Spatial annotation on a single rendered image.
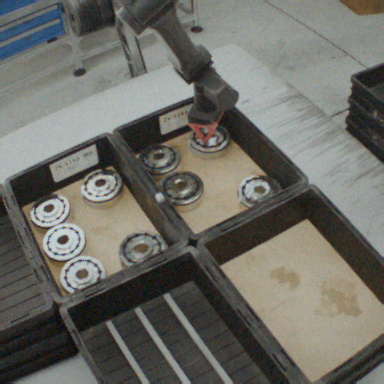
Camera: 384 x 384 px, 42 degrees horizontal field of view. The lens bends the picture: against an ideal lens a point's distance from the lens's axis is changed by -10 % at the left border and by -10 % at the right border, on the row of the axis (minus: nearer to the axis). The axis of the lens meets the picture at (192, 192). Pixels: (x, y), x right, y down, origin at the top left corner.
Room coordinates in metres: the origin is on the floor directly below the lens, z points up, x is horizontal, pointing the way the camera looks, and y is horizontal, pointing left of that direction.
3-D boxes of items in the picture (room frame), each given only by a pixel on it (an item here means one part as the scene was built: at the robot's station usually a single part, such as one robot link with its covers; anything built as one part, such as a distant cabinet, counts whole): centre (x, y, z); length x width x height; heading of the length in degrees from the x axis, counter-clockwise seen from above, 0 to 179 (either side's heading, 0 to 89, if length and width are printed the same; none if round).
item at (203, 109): (1.03, -0.05, 0.98); 0.10 x 0.07 x 0.07; 156
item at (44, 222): (0.83, 0.34, 0.86); 0.10 x 0.10 x 0.01
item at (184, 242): (0.76, 0.23, 0.92); 0.40 x 0.30 x 0.02; 26
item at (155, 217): (0.76, 0.23, 0.87); 0.40 x 0.30 x 0.11; 26
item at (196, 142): (1.03, -0.05, 0.86); 0.10 x 0.10 x 0.01
